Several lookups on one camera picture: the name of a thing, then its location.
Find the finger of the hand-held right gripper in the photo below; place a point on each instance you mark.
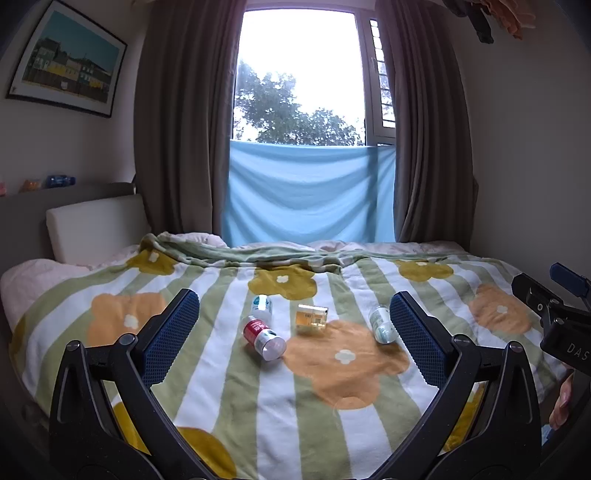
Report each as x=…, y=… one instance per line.
x=531, y=290
x=570, y=279

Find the grey headboard shelf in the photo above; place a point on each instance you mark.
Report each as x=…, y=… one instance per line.
x=69, y=194

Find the framed building picture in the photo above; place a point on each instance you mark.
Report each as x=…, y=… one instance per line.
x=67, y=60

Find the white window frame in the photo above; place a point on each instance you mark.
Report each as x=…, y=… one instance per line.
x=379, y=74

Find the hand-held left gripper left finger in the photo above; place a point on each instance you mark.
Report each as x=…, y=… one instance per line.
x=171, y=337

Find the hanging clothes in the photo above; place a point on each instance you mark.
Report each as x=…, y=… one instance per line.
x=489, y=16

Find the striped floral blanket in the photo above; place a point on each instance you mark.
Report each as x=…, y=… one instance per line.
x=258, y=397

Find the clear teal label bottle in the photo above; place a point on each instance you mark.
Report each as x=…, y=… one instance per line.
x=383, y=325

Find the red label bottle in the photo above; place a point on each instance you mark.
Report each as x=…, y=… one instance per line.
x=264, y=339

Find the small white bottle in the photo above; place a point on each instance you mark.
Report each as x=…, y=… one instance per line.
x=262, y=306

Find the person's right hand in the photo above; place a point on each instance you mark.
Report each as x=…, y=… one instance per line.
x=561, y=406

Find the orange toy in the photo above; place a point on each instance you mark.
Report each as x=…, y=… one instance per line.
x=29, y=185

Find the blue bottle on headboard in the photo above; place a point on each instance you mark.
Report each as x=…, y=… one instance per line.
x=59, y=180

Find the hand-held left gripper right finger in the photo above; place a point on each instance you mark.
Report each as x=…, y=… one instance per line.
x=418, y=341

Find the white headboard cushion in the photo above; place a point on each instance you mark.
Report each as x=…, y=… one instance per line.
x=94, y=228

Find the small yellow box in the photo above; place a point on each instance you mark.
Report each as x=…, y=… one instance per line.
x=311, y=319

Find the brown curtain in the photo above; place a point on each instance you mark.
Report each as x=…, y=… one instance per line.
x=184, y=115
x=425, y=120

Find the pink bed sheet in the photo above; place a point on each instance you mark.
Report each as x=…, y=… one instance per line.
x=32, y=281

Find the light blue cloth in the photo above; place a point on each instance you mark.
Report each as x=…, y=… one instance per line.
x=309, y=191

